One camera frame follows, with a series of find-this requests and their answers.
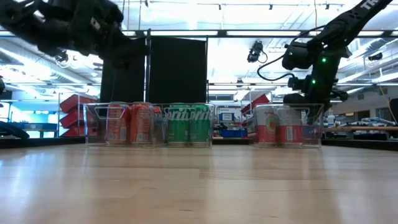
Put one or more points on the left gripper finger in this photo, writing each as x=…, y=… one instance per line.
x=127, y=51

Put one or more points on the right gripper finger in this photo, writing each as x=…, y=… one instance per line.
x=314, y=113

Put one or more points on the white soda can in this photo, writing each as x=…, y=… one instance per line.
x=289, y=133
x=264, y=133

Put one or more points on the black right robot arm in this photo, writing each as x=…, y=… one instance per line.
x=357, y=18

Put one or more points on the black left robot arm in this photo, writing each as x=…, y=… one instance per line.
x=25, y=21

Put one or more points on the plastic bottle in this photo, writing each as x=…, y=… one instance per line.
x=331, y=121

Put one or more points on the clear plastic bin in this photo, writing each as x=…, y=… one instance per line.
x=93, y=133
x=161, y=137
x=311, y=140

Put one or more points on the black folding screen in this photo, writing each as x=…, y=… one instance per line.
x=177, y=71

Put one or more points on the wooden workbench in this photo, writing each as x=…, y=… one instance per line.
x=367, y=128

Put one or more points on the red storage bin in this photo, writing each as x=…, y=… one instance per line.
x=74, y=119
x=76, y=102
x=76, y=132
x=258, y=104

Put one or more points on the blue storage bin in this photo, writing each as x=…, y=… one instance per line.
x=233, y=133

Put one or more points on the blue white box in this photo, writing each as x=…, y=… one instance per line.
x=227, y=117

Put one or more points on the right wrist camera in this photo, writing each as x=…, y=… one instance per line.
x=297, y=56

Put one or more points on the black overhead camera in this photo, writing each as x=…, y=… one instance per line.
x=255, y=51

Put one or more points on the black aluminium frame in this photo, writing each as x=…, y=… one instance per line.
x=264, y=32

